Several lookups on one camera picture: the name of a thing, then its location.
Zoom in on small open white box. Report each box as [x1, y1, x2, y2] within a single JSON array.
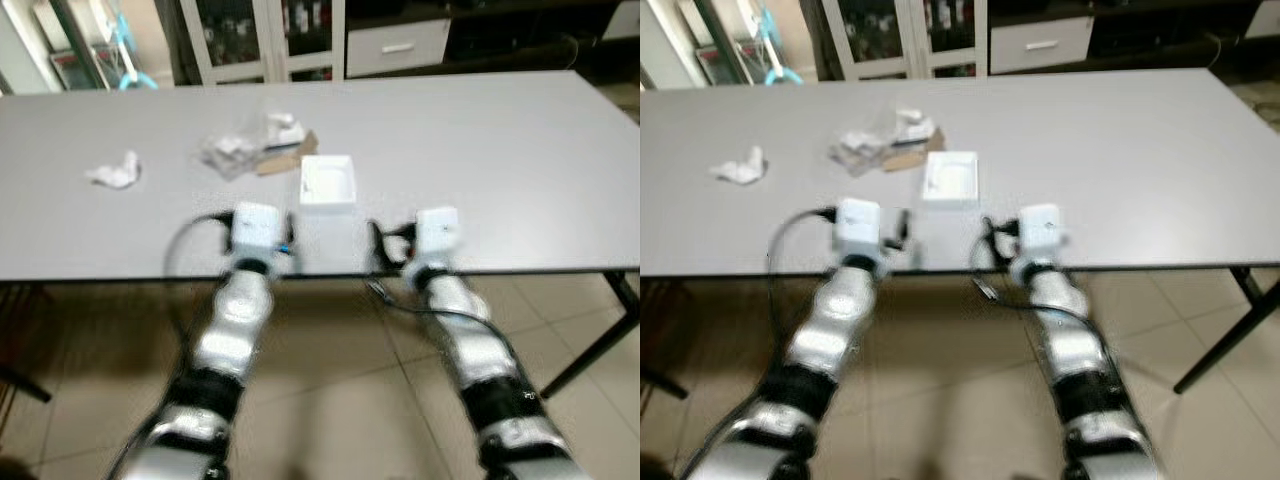
[[921, 150, 980, 206], [299, 153, 358, 208]]

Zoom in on brown cardboard piece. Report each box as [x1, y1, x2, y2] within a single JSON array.
[[255, 131, 320, 178], [884, 127, 947, 173]]

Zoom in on crumpled clear plastic wrapper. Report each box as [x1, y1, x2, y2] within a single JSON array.
[[828, 106, 937, 178], [198, 110, 307, 181]]

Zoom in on crumpled white tissue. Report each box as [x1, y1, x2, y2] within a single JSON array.
[[84, 150, 142, 190], [709, 146, 767, 187]]

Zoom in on white glass door cabinet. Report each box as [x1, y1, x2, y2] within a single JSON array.
[[820, 0, 990, 82], [180, 0, 347, 87]]

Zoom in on light blue plastic stand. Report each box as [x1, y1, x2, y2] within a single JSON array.
[[758, 8, 805, 87], [108, 12, 160, 92]]

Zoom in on black slanted table leg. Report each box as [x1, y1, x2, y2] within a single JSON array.
[[1173, 264, 1280, 396], [540, 270, 641, 401]]

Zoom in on black table leg foot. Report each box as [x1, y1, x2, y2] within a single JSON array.
[[640, 366, 690, 401], [0, 366, 53, 405]]

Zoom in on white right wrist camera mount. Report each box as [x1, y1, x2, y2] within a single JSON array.
[[413, 207, 463, 257], [1018, 203, 1065, 253]]

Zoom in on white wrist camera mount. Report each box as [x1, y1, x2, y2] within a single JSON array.
[[1018, 203, 1065, 253], [834, 197, 897, 253], [231, 202, 293, 257], [413, 207, 463, 257]]

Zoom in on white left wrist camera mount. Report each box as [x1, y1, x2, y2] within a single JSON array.
[[231, 202, 293, 257], [834, 197, 897, 253]]

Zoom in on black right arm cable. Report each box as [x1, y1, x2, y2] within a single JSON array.
[[367, 280, 493, 327], [971, 276, 1093, 327]]

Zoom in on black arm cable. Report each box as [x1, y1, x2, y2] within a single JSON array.
[[971, 276, 1093, 327], [765, 206, 841, 333], [163, 210, 239, 341], [367, 280, 493, 327]]

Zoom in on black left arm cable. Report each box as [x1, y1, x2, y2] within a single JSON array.
[[765, 206, 841, 333], [163, 210, 239, 341]]

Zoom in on white drawer with handle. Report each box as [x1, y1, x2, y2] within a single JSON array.
[[989, 15, 1095, 76], [346, 18, 453, 80]]

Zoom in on dark desk frame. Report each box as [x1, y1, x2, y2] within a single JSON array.
[[346, 0, 641, 87], [989, 0, 1280, 81]]

